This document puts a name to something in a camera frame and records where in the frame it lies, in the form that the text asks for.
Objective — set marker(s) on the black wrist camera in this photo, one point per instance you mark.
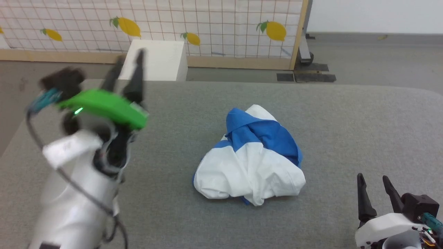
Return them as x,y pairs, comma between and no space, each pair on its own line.
418,205
64,81

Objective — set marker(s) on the small black floor mat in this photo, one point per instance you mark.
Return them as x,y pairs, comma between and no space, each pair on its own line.
285,77

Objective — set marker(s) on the grey metal stand foot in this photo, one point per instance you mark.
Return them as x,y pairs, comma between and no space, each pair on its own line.
306,48

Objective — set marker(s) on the large black floor mat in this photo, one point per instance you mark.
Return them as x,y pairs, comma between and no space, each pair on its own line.
315,73

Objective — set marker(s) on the blue and white garment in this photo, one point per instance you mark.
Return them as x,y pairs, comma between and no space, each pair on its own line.
252,166

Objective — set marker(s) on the lemon print partition panel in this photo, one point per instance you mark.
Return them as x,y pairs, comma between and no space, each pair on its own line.
214,24

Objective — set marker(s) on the white label tape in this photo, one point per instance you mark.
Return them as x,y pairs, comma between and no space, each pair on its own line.
71,147

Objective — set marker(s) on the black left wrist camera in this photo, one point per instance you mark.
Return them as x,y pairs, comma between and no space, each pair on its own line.
64,81

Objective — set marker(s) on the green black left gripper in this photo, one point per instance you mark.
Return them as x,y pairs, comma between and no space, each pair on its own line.
107,105

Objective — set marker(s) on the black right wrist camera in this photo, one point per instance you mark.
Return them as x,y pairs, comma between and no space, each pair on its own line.
418,205

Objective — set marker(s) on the white box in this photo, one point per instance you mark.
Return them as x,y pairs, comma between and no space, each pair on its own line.
157,60

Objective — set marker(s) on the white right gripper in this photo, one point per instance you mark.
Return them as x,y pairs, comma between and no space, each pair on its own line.
387,226

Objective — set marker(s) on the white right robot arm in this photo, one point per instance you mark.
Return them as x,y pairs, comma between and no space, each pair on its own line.
401,243

